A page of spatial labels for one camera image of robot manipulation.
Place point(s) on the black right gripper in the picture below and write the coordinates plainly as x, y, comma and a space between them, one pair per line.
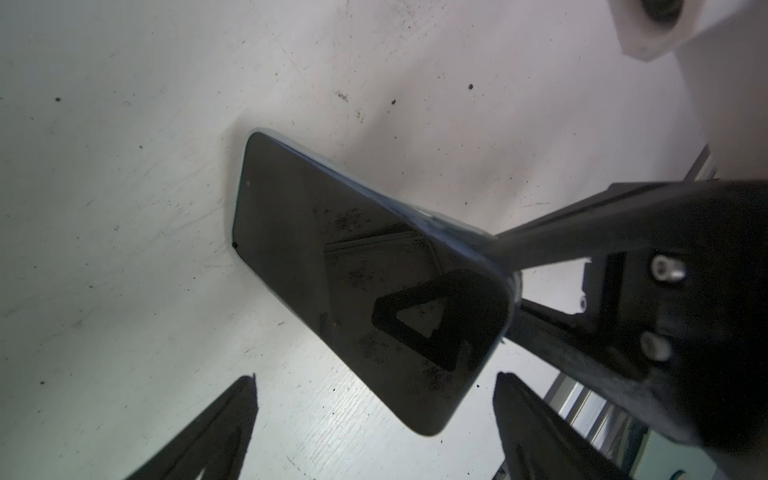
678, 331

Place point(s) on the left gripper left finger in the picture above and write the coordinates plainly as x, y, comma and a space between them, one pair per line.
214, 444

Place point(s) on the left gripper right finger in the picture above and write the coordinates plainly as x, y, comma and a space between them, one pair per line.
538, 443

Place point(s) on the phone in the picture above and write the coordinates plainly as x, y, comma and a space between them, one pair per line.
404, 297

